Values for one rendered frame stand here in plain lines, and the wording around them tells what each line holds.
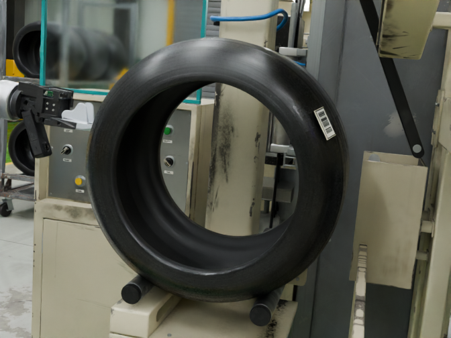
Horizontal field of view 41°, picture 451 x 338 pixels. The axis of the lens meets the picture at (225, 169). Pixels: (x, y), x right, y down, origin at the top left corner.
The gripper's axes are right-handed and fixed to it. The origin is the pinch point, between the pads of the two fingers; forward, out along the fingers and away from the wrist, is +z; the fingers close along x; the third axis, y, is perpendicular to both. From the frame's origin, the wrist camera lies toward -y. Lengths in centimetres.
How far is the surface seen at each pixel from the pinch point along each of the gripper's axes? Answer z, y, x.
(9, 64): -623, -81, 931
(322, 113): 49, 14, -9
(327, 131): 51, 11, -10
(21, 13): -624, 20, 953
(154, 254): 21.8, -20.9, -11.4
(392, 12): 58, 35, -5
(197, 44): 22.4, 22.7, -8.3
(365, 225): 63, -12, 19
